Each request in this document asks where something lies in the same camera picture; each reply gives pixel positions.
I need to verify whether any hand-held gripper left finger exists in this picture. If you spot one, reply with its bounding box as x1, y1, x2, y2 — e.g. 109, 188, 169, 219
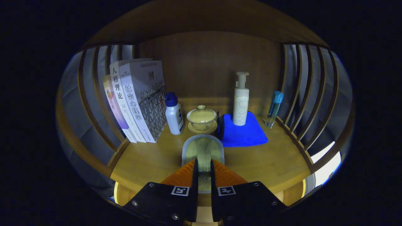
122, 159, 199, 226

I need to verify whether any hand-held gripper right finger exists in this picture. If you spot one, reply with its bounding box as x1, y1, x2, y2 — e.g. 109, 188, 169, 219
210, 159, 287, 225

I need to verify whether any wooden countertop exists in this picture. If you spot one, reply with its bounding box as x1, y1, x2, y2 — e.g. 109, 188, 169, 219
110, 97, 311, 193

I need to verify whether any white side cabinet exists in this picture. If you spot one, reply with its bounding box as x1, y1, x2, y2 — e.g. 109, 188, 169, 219
309, 141, 342, 187

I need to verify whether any brown wooden cabinet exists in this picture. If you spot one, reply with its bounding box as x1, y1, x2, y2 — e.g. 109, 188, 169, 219
56, 0, 355, 226

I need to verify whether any blue cloth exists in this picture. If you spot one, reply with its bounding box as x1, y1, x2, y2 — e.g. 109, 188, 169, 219
217, 111, 269, 148

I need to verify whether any yellow lidded tea cup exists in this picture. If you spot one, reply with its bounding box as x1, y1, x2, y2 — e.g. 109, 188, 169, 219
187, 105, 218, 135

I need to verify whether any white bottle with blue cap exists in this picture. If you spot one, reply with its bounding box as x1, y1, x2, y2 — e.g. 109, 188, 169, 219
165, 92, 185, 136

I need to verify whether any white pump bottle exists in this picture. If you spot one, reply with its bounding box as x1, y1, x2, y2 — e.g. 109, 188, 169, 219
232, 72, 250, 126

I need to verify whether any white patterned book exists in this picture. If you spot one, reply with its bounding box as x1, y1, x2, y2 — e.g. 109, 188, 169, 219
119, 60, 167, 143

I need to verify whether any clear bottle with teal cap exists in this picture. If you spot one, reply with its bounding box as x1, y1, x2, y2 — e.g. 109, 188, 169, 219
264, 91, 284, 129

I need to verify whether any plain white book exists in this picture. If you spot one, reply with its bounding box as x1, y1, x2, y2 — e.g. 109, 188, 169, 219
109, 58, 153, 143

